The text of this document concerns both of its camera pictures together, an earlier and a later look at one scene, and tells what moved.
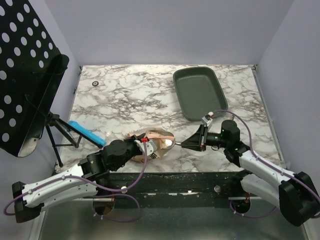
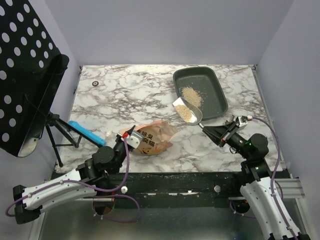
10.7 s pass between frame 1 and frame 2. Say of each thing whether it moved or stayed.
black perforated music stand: stayed
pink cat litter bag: moved
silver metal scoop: moved
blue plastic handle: stayed
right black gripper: moved
